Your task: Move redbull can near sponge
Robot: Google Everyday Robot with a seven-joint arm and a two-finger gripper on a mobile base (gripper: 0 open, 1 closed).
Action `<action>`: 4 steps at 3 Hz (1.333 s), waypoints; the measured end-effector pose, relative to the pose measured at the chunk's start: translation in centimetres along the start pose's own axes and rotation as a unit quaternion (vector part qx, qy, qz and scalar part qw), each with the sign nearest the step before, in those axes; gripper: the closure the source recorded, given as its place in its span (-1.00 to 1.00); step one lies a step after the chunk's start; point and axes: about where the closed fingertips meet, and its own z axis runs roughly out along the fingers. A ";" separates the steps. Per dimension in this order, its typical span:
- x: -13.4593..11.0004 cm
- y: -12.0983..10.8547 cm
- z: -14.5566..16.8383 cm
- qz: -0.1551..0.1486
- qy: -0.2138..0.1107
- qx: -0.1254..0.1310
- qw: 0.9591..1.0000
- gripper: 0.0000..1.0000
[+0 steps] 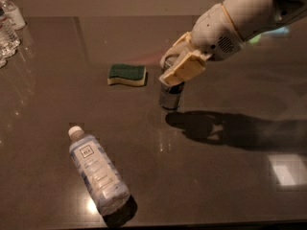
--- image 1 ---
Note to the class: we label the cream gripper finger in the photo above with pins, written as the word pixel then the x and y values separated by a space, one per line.
pixel 178 53
pixel 181 68

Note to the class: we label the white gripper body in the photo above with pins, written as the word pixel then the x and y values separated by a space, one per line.
pixel 213 33

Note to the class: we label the silver blue redbull can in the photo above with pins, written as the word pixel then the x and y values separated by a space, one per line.
pixel 169 98

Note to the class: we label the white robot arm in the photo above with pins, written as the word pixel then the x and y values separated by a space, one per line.
pixel 253 17

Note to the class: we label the green yellow sponge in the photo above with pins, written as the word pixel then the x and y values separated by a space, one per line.
pixel 131 75

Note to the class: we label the clear plastic water bottle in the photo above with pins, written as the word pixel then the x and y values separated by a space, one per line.
pixel 107 189

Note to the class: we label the white labelled bottle in corner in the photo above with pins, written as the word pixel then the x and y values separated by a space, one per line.
pixel 13 13

